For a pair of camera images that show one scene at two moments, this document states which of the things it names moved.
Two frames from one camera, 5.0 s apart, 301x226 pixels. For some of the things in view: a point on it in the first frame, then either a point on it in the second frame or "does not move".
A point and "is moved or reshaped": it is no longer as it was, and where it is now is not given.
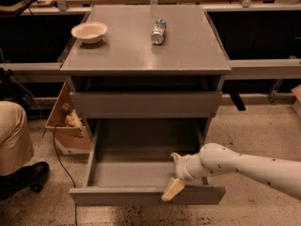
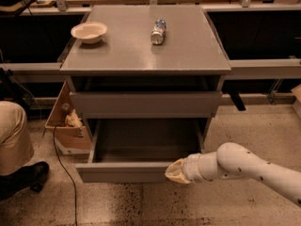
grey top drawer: [146, 104] does not move
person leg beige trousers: [16, 142] does not move
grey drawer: [131, 164] is moved or reshaped
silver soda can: [157, 34] does not move
